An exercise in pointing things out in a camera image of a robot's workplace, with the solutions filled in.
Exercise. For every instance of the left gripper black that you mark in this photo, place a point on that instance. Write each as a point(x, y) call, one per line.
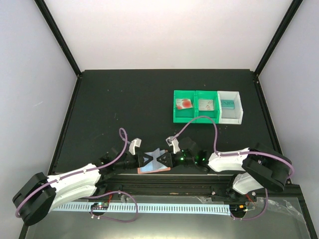
point(141, 163)

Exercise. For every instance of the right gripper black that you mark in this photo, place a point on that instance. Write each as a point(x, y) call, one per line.
point(169, 160)

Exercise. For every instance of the brown leather card holder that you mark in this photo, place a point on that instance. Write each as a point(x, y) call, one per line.
point(154, 166)

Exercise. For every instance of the white flower card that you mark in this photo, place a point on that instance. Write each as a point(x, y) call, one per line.
point(206, 105)

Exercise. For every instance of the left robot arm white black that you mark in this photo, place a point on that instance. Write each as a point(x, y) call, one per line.
point(41, 194)

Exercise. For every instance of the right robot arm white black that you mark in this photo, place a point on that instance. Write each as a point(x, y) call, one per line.
point(253, 168)

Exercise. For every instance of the red circle card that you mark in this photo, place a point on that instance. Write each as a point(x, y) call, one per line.
point(183, 104)

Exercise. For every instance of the teal card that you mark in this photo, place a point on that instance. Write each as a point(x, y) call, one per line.
point(227, 104)

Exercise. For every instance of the left green bin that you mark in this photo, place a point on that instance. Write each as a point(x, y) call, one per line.
point(182, 116)

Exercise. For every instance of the green bin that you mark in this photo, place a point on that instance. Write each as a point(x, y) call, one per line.
point(215, 115)
point(182, 116)

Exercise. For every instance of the left circuit board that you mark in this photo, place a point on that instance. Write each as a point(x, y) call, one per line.
point(100, 206)

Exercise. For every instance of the circuit board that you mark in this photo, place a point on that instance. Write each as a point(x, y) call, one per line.
point(239, 208)
point(100, 206)

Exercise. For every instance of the middle green bin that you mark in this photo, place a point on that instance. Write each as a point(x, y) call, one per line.
point(215, 115)

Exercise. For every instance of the white bin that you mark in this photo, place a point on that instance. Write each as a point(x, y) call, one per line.
point(231, 111)

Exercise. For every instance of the right circuit board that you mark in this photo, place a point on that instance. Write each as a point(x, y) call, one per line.
point(239, 208)

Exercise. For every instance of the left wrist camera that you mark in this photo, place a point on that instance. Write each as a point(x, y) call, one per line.
point(135, 143)

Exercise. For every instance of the black aluminium rail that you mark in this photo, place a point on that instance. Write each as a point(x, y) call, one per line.
point(167, 184)

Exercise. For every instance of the white slotted cable duct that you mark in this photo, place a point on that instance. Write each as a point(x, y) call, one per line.
point(205, 209)

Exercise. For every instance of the left black frame post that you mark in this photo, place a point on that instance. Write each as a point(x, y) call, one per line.
point(42, 6)

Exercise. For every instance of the black frame post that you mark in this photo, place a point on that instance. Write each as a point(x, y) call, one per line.
point(285, 22)
point(42, 6)

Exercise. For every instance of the right black frame post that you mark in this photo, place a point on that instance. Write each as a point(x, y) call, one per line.
point(285, 22)

